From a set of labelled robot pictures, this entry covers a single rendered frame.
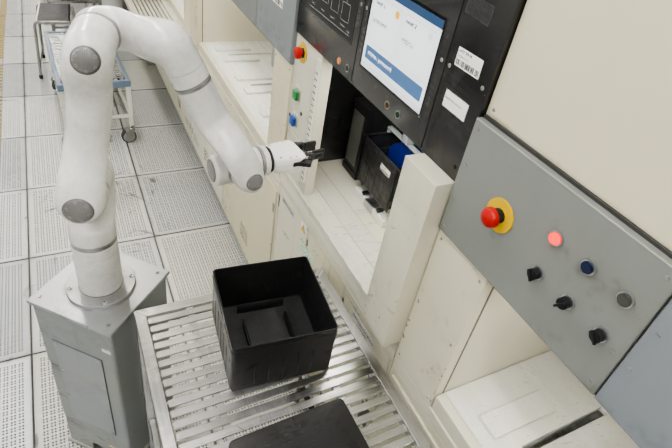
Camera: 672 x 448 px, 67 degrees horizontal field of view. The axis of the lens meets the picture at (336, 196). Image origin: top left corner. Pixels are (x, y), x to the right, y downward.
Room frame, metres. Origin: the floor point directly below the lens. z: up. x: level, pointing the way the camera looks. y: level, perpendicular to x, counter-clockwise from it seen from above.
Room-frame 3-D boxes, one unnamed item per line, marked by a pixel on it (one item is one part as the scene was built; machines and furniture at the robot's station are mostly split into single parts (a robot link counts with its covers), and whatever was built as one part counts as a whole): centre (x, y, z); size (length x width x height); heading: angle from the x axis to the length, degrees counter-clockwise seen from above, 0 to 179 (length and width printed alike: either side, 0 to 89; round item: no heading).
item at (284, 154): (1.22, 0.17, 1.19); 0.11 x 0.10 x 0.07; 129
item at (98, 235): (1.03, 0.65, 1.07); 0.19 x 0.12 x 0.24; 19
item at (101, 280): (1.00, 0.64, 0.85); 0.19 x 0.19 x 0.18
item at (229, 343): (0.93, 0.11, 0.85); 0.28 x 0.28 x 0.17; 27
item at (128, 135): (3.16, 1.83, 0.24); 0.97 x 0.52 x 0.48; 35
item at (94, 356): (1.00, 0.64, 0.38); 0.28 x 0.28 x 0.76; 77
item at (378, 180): (1.53, -0.21, 1.06); 0.24 x 0.20 x 0.32; 33
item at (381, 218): (1.53, -0.21, 0.89); 0.22 x 0.21 x 0.04; 122
